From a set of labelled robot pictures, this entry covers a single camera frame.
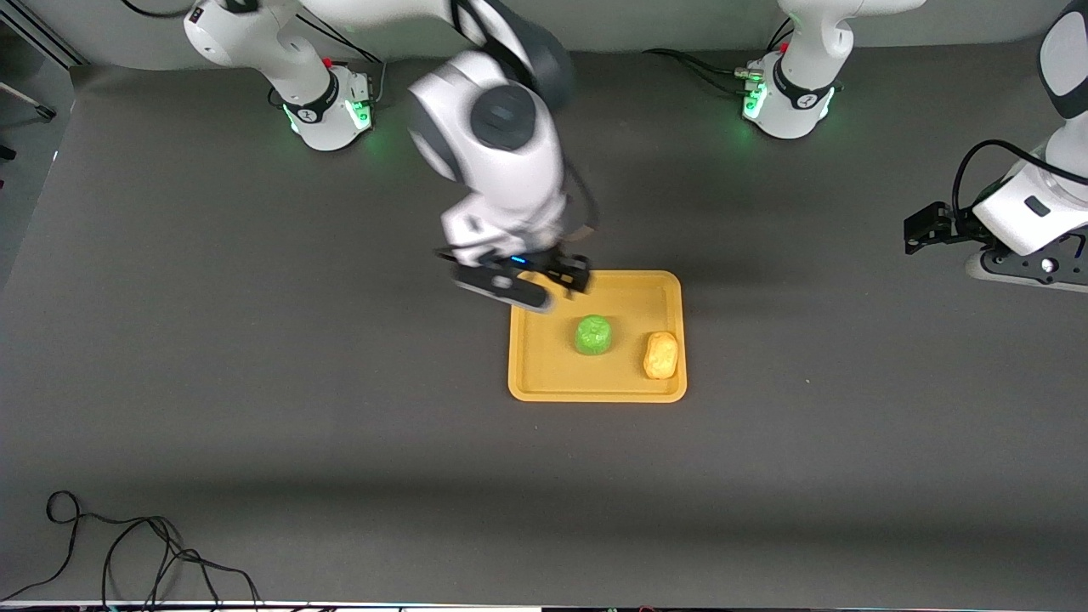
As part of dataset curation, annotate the green apple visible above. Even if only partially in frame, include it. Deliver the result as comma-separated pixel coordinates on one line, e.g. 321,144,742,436
575,315,613,357

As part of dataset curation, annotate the yellow-brown potato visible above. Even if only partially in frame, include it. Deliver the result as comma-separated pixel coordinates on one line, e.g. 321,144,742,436
643,331,680,380

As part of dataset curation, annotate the yellow plastic tray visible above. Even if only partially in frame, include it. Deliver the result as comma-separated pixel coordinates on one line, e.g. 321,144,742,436
507,269,688,404

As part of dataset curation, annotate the dark grey table mat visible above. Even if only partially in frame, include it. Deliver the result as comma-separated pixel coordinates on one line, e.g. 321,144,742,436
0,38,1088,606

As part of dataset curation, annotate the black stand leg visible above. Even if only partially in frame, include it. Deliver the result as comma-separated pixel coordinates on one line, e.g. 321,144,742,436
0,81,58,122

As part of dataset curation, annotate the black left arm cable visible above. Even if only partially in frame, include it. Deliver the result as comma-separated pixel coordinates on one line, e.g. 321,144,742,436
952,139,1088,224

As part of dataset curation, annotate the black right base cable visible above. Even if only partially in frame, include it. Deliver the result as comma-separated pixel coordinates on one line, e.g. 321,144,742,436
293,13,388,107

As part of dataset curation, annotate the black base cable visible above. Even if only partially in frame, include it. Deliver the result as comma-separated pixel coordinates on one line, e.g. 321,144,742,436
293,13,388,107
643,48,757,96

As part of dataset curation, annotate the black left base cable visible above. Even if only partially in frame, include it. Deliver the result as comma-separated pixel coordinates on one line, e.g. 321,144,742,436
643,48,757,96

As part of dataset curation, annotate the loose black cable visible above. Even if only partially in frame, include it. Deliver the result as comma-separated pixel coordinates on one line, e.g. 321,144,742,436
0,490,264,609

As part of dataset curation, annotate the aluminium frame rail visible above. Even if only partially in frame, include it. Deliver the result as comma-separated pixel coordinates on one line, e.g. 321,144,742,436
0,0,86,69

